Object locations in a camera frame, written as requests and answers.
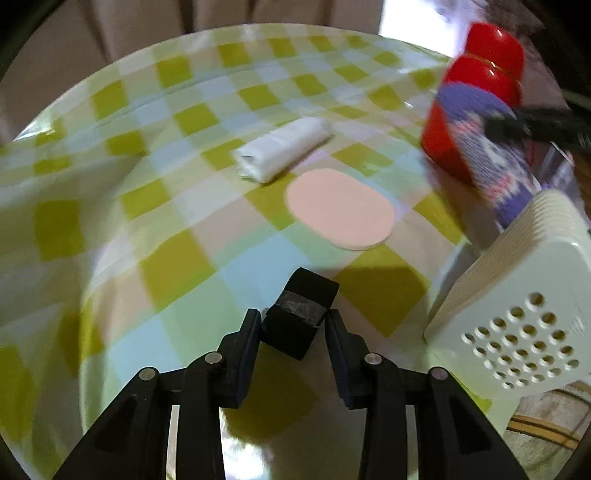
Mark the pink oval pad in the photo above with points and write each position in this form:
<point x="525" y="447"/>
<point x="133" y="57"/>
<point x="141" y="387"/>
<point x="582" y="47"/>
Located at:
<point x="339" y="210"/>

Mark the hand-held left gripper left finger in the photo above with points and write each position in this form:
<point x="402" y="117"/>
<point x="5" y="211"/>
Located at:
<point x="242" y="364"/>

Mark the beige curtain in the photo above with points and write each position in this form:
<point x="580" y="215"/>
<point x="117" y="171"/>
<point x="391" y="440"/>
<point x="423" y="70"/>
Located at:
<point x="231" y="18"/>

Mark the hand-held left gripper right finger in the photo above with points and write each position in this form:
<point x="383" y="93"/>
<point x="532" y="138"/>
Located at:
<point x="344" y="369"/>

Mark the red thermos jug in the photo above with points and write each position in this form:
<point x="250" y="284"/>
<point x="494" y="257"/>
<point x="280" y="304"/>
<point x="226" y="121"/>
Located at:
<point x="480" y="74"/>

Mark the white rolled packet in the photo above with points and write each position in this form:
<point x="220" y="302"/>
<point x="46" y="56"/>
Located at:
<point x="281" y="150"/>

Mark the white perforated plastic basket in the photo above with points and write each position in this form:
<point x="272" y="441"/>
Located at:
<point x="508" y="295"/>

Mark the black fabric bundle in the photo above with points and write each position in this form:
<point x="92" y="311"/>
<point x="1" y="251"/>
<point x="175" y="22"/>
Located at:
<point x="295" y="332"/>

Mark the green checkered plastic tablecloth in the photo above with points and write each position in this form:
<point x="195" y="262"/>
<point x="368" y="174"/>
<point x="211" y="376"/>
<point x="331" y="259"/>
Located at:
<point x="138" y="207"/>

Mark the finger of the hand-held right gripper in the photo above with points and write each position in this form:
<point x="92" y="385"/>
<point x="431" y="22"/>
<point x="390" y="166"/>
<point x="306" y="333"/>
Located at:
<point x="508" y="124"/>

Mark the purple patterned knitted sock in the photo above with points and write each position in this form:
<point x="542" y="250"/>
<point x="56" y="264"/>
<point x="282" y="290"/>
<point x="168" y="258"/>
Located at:
<point x="480" y="152"/>

